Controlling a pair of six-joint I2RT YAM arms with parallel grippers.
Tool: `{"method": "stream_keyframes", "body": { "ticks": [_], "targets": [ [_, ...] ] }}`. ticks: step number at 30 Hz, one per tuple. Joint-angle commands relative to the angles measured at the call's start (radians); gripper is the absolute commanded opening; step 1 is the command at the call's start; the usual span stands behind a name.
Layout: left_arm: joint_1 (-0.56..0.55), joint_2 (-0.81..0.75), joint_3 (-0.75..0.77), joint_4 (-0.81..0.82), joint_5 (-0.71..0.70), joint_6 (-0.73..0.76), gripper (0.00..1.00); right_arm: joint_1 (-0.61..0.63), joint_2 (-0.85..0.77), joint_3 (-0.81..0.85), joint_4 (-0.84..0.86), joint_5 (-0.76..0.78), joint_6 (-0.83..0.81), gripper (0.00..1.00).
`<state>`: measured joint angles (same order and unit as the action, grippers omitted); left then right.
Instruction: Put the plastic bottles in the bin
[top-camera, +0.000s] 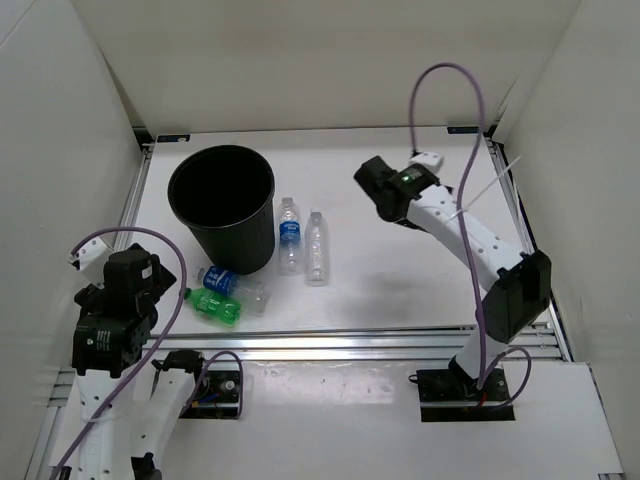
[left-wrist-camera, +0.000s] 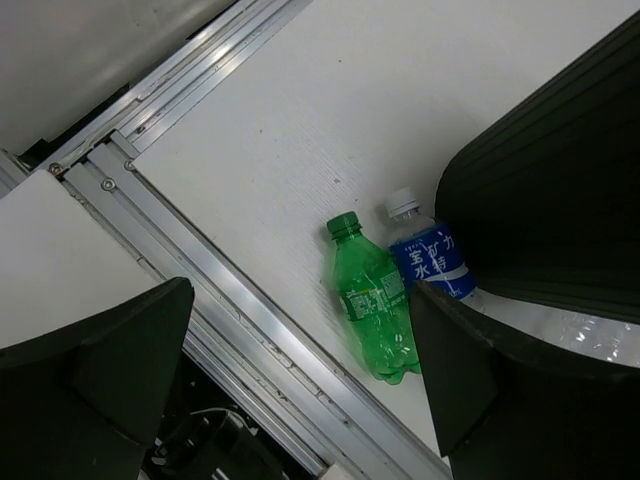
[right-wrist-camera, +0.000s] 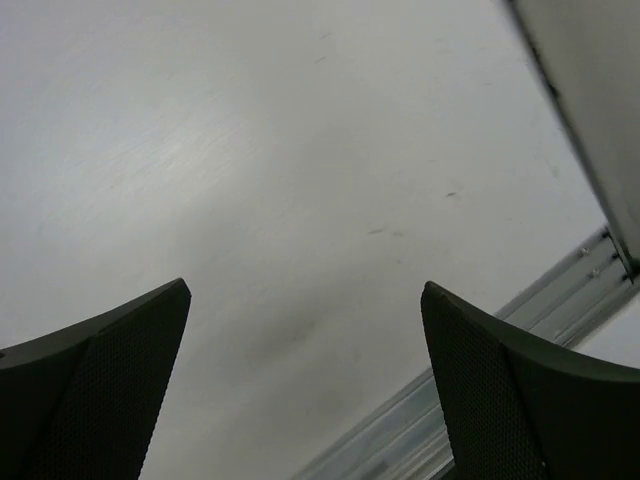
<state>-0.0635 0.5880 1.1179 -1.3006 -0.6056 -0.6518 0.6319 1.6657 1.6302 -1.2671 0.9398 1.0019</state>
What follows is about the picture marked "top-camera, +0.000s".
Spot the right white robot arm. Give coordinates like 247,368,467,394
354,152,551,400

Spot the clear bottle blue label lying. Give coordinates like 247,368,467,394
195,265,270,314

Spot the green plastic bottle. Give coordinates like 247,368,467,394
184,288,242,326

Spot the white cable tie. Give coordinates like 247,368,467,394
447,155,523,222

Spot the aluminium frame rail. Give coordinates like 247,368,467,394
44,323,569,401

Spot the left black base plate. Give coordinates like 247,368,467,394
180,370,243,420

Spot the black plastic bin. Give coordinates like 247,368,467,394
167,145,276,275

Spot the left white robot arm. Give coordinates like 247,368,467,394
51,244,210,479

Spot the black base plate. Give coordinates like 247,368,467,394
180,370,243,420
408,368,515,423

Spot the clear bottle blue label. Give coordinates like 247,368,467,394
277,197,302,275
195,265,270,314

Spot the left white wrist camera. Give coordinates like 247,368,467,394
68,237,114,288

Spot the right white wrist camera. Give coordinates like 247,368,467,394
408,151,445,175

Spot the clear unlabelled plastic bottle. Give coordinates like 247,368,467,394
304,209,330,287

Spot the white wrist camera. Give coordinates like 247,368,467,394
68,237,114,288
408,151,445,175

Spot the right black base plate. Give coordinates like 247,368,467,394
408,368,515,423

